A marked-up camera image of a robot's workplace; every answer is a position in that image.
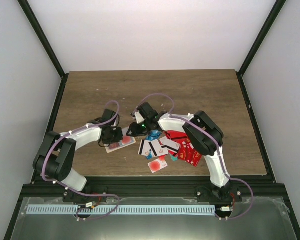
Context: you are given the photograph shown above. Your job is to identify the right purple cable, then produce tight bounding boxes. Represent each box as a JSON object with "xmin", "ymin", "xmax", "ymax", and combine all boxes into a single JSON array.
[{"xmin": 134, "ymin": 93, "xmax": 255, "ymax": 221}]

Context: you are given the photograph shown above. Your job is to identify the light blue slotted cable duct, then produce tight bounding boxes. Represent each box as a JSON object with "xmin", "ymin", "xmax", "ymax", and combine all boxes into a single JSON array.
[{"xmin": 26, "ymin": 204, "xmax": 216, "ymax": 216}]

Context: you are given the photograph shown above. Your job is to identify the white black red card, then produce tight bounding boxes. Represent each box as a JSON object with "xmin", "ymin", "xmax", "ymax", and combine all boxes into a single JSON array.
[{"xmin": 158, "ymin": 136, "xmax": 180, "ymax": 157}]

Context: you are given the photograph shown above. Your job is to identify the black aluminium frame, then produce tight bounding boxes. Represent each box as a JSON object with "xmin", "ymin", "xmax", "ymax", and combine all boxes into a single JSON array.
[{"xmin": 4, "ymin": 0, "xmax": 300, "ymax": 240}]

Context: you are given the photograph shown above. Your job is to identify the red card black stripe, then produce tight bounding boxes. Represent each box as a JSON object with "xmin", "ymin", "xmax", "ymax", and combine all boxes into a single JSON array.
[{"xmin": 108, "ymin": 142, "xmax": 120, "ymax": 150}]

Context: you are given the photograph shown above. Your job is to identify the red gold card middle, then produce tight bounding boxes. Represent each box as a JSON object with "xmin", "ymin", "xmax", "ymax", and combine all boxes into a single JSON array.
[{"xmin": 177, "ymin": 142, "xmax": 190, "ymax": 161}]

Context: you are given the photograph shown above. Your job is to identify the red card gold vip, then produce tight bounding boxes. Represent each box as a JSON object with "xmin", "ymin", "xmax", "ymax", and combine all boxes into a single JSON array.
[{"xmin": 185, "ymin": 149, "xmax": 202, "ymax": 167}]

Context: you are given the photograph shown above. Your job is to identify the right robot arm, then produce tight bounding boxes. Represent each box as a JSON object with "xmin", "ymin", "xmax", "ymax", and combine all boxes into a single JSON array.
[{"xmin": 129, "ymin": 102, "xmax": 231, "ymax": 202}]

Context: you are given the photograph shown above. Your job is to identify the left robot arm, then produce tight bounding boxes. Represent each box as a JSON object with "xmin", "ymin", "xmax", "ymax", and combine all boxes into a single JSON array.
[{"xmin": 32, "ymin": 109, "xmax": 123, "ymax": 202}]

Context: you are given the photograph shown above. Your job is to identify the beige leather card holder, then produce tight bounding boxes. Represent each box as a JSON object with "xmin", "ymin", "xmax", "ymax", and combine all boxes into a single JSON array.
[{"xmin": 105, "ymin": 127, "xmax": 136, "ymax": 154}]

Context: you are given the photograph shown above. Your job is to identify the blue card upper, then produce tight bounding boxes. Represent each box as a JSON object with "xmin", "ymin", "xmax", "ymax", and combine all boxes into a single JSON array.
[{"xmin": 145, "ymin": 130, "xmax": 162, "ymax": 141}]

